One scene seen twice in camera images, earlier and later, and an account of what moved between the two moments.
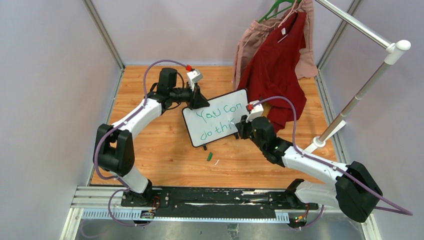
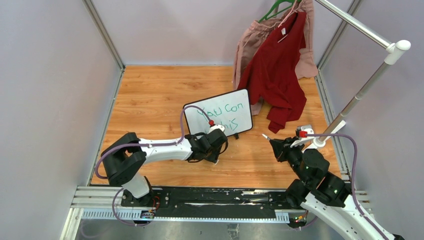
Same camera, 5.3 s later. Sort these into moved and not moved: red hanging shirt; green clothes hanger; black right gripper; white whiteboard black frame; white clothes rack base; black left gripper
Moved: black left gripper; black right gripper
Not moved: green clothes hanger; white clothes rack base; white whiteboard black frame; red hanging shirt
